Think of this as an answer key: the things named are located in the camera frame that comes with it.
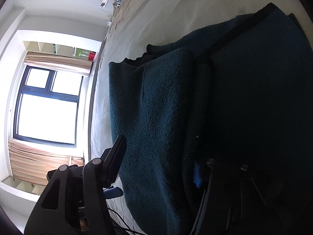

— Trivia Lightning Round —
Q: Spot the dark teal knitted sweater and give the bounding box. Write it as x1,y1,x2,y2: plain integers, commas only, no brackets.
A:
108,3,312,234

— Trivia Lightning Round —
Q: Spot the black framed window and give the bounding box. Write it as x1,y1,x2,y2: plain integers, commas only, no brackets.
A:
13,65,83,147

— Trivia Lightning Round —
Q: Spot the red box on shelf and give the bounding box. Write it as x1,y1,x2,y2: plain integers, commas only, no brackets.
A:
88,52,96,61

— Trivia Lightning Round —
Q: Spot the beige bed sheet mattress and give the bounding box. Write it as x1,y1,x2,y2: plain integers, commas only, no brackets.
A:
91,0,312,234

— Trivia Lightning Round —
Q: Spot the white wall shelf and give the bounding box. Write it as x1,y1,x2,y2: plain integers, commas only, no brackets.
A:
23,41,92,60

